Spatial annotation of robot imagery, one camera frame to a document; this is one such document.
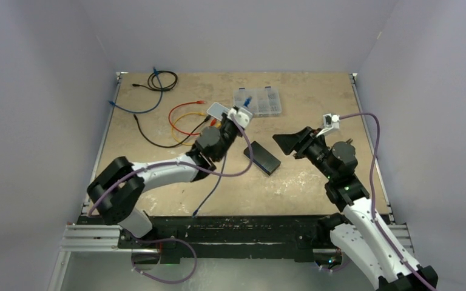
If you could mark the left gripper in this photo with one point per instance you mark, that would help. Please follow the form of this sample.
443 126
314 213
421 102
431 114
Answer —
225 120

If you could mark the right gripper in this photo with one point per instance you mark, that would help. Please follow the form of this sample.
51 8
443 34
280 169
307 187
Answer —
300 142

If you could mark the white network switch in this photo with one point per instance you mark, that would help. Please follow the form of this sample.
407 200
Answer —
216 110

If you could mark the black rectangular box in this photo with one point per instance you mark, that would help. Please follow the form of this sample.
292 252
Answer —
264 159

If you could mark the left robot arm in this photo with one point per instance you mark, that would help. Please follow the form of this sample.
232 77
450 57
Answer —
117 189

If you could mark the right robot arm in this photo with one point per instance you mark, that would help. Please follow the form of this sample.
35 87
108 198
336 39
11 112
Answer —
357 229

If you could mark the clear plastic organizer box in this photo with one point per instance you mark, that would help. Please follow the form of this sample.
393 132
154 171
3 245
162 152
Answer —
262 102

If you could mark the black mounting base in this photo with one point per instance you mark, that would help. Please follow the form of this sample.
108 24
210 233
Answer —
302 238

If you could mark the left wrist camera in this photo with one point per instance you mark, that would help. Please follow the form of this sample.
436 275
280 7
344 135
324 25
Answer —
241 115

